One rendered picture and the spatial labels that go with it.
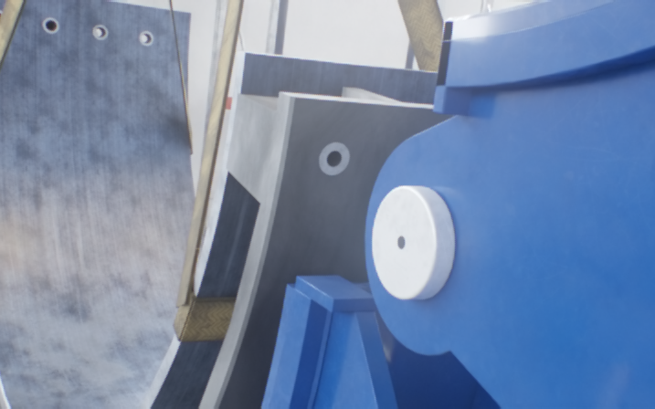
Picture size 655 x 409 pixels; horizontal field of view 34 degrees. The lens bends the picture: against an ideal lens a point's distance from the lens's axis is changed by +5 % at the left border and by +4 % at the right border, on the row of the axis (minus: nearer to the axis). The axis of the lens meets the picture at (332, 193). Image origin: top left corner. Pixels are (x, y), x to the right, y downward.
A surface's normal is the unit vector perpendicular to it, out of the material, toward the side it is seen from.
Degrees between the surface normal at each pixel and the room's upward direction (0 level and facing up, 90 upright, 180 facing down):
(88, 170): 55
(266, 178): 90
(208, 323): 115
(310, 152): 96
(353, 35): 90
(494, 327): 90
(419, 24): 105
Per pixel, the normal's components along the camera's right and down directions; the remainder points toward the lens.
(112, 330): 0.32, -0.80
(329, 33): 0.48, 0.22
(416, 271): -0.87, -0.03
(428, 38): -0.71, 0.26
